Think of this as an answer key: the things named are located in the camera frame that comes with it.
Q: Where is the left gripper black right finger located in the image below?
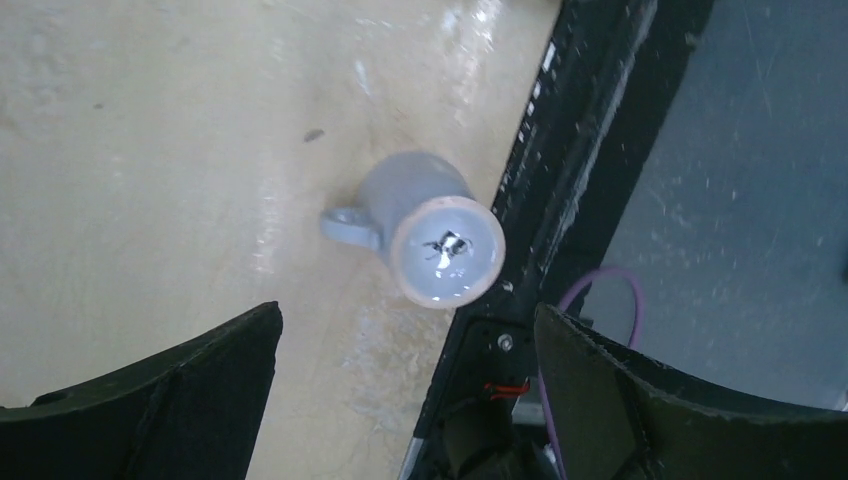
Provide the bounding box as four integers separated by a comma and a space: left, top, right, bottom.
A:
535, 305, 847, 479

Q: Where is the light grey mug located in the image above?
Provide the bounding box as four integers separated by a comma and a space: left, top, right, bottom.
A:
319, 152, 507, 309

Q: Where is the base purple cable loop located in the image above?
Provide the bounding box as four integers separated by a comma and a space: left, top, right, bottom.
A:
536, 266, 647, 480

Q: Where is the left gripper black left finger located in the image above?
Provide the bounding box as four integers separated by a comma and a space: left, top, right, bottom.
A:
1, 302, 283, 479

